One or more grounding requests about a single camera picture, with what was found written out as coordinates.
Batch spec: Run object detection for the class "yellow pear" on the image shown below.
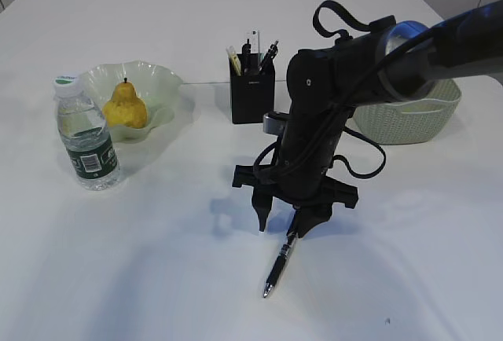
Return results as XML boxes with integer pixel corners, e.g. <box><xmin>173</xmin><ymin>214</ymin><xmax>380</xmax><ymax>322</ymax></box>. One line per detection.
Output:
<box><xmin>102</xmin><ymin>77</ymin><xmax>148</xmax><ymax>129</ymax></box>

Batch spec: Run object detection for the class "clear plastic ruler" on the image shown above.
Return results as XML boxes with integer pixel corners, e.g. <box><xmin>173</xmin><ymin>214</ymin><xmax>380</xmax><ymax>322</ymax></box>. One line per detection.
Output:
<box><xmin>245</xmin><ymin>29</ymin><xmax>261</xmax><ymax>54</ymax></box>

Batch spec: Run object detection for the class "yellow green pen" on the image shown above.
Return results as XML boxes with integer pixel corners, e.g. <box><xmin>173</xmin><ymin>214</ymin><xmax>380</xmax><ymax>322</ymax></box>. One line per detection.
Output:
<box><xmin>226</xmin><ymin>46</ymin><xmax>242</xmax><ymax>76</ymax></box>

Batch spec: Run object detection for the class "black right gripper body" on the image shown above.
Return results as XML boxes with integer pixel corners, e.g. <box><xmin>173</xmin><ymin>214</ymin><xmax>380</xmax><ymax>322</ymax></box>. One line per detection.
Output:
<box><xmin>231</xmin><ymin>38</ymin><xmax>361</xmax><ymax>211</ymax></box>

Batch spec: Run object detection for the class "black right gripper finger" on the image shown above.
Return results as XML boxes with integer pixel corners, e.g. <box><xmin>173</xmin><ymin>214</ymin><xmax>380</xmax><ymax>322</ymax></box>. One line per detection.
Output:
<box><xmin>294</xmin><ymin>203</ymin><xmax>332</xmax><ymax>238</ymax></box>
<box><xmin>251</xmin><ymin>187</ymin><xmax>273</xmax><ymax>233</ymax></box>

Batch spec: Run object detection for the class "clear water bottle green label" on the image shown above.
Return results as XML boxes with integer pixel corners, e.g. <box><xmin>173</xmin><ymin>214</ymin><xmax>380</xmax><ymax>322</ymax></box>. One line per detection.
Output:
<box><xmin>53</xmin><ymin>75</ymin><xmax>120</xmax><ymax>191</ymax></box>

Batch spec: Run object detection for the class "green glass scalloped plate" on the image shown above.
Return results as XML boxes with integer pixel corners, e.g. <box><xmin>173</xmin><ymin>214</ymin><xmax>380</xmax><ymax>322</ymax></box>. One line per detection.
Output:
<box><xmin>79</xmin><ymin>60</ymin><xmax>182</xmax><ymax>143</ymax></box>

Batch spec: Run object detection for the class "black pen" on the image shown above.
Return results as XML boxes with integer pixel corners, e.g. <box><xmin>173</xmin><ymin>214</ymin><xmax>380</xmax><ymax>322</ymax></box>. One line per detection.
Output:
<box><xmin>263</xmin><ymin>207</ymin><xmax>300</xmax><ymax>299</ymax></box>

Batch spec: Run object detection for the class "black square pen holder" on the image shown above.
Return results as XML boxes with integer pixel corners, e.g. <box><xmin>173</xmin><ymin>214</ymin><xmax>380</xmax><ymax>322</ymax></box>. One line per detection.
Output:
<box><xmin>229</xmin><ymin>59</ymin><xmax>276</xmax><ymax>124</ymax></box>

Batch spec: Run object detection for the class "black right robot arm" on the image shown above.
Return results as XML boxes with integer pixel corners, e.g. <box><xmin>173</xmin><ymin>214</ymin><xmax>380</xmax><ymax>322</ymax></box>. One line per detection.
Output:
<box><xmin>233</xmin><ymin>0</ymin><xmax>502</xmax><ymax>237</ymax></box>

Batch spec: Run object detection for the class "black pen across ruler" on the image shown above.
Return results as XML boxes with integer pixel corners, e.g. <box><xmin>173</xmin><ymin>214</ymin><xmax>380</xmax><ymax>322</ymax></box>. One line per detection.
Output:
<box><xmin>258</xmin><ymin>40</ymin><xmax>279</xmax><ymax>75</ymax></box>

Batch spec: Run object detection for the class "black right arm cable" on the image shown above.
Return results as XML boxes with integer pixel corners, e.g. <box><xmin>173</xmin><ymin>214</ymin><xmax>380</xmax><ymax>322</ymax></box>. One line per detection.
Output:
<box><xmin>253</xmin><ymin>0</ymin><xmax>472</xmax><ymax>185</ymax></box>

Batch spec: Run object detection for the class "black pen apart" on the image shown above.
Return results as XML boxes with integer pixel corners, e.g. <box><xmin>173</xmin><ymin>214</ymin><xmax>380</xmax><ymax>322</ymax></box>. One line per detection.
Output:
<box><xmin>240</xmin><ymin>38</ymin><xmax>252</xmax><ymax>75</ymax></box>

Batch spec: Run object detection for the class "green woven plastic basket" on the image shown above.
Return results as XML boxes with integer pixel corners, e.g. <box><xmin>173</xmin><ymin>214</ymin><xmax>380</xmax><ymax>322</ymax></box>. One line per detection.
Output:
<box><xmin>353</xmin><ymin>79</ymin><xmax>462</xmax><ymax>145</ymax></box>

